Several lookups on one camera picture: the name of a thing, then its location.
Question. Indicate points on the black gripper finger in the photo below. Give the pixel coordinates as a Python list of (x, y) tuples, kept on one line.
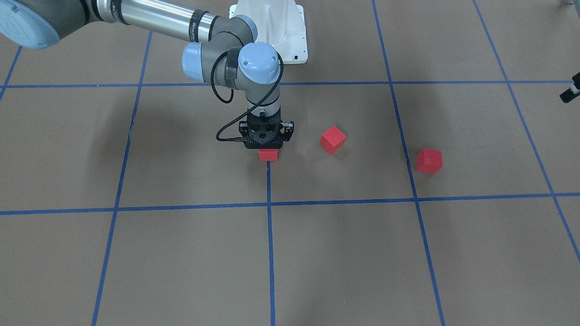
[(573, 91)]

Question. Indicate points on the white column pedestal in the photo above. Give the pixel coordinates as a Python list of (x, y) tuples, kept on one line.
[(280, 23)]

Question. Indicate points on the red cube block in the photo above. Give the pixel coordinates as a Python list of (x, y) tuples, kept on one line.
[(429, 161), (332, 139), (267, 155)]

